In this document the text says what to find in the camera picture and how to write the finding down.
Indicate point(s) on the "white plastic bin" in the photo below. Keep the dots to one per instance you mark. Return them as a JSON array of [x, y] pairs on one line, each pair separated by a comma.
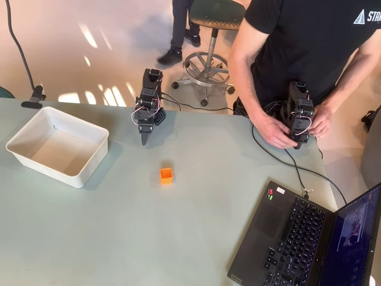
[[59, 149]]

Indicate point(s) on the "person's bare left forearm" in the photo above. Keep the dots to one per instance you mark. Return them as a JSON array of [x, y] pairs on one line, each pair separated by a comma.
[[354, 77]]

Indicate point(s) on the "black Lenovo laptop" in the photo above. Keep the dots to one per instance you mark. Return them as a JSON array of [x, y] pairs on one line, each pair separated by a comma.
[[297, 232]]

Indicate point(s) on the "person's left hand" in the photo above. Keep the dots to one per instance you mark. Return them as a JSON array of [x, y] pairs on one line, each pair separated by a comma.
[[323, 120]]

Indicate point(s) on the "person's right hand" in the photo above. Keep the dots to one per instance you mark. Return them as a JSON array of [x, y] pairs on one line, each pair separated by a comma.
[[275, 132]]

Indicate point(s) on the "black leader arm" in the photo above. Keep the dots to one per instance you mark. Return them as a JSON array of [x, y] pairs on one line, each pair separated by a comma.
[[302, 104]]

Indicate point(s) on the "green stool with chrome base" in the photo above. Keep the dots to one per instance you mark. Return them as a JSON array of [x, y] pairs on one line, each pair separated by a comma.
[[217, 12]]

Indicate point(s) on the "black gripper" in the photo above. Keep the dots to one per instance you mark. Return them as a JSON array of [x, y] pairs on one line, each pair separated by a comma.
[[144, 130]]

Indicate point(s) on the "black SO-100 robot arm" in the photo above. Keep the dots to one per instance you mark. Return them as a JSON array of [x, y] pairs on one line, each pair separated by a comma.
[[152, 82]]

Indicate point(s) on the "person in black t-shirt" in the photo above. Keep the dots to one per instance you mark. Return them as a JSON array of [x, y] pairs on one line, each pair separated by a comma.
[[297, 44]]

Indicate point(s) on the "grey beanbag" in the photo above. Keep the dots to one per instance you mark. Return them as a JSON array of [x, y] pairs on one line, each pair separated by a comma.
[[373, 161]]

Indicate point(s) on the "black bag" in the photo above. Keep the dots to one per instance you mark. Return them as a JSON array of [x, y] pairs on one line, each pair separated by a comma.
[[370, 119]]

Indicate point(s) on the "white round object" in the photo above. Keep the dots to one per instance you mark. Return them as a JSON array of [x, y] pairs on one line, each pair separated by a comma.
[[375, 281]]

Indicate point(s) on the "person's bare right forearm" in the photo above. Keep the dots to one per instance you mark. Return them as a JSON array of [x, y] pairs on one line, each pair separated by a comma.
[[248, 89]]

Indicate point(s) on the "orange cube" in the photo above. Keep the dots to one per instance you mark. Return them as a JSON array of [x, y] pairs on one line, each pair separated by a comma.
[[166, 177]]

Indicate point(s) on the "teal round object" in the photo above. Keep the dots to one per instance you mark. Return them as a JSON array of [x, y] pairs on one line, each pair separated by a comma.
[[6, 93]]

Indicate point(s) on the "person's legs in dark trousers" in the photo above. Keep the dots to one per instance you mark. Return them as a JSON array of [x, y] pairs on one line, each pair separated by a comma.
[[178, 29]]

